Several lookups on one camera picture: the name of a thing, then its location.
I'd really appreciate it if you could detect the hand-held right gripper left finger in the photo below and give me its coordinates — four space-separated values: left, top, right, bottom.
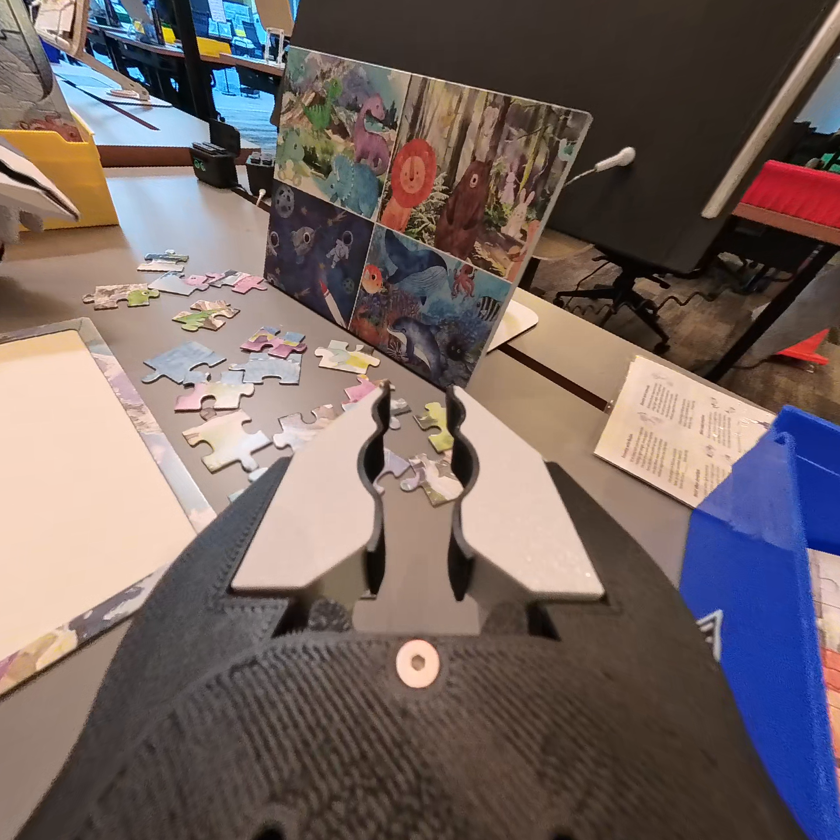
230 382 392 599

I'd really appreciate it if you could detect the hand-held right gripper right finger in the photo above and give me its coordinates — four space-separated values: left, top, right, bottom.
445 386 606 621

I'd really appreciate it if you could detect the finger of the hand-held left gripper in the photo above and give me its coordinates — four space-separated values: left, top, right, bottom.
0 172 81 222
0 142 48 179

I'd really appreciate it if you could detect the pile of jigsaw pieces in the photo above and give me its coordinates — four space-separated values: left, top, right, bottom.
82 248 470 509

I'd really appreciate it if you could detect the green dinosaur head jigsaw piece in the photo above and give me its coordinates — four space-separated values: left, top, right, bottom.
82 282 161 311

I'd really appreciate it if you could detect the pink yellow joined jigsaw piece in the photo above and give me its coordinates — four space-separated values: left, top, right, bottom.
239 326 308 360

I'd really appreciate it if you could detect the green beige jigsaw piece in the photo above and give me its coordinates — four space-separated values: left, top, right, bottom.
172 300 242 333

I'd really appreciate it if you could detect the puzzle tray with painted border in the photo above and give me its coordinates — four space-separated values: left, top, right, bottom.
0 317 217 697

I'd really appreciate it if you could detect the yellow plastic bin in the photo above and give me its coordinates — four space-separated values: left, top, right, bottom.
0 108 120 232

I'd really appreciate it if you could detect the ocean jigsaw puzzle board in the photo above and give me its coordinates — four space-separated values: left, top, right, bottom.
0 0 93 144

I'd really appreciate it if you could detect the wooden easel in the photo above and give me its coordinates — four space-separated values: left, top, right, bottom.
36 0 173 107

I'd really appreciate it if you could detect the printed paper sheet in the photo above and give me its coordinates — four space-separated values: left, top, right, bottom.
592 354 777 511

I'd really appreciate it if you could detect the black device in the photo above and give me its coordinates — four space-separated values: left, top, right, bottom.
189 120 275 193

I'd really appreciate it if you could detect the black pole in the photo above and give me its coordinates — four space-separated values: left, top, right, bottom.
174 0 214 126

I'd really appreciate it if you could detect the blue plastic bin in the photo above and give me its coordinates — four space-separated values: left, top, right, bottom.
678 405 840 840

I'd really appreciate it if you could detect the black office chair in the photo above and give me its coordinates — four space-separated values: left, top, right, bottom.
525 243 673 355

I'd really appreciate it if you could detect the red object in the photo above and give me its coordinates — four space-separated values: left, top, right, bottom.
774 328 834 365

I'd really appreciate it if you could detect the illustrated puzzle box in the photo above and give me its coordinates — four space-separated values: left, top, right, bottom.
262 45 595 389

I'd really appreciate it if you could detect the red covered desk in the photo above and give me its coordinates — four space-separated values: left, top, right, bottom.
705 159 840 385

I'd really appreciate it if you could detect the large black monitor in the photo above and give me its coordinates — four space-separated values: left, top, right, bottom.
289 0 840 275

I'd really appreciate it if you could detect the grey metal bar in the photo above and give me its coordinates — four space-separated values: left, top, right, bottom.
701 0 840 221

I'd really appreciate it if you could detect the white plug cable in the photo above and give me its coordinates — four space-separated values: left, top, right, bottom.
561 146 637 191

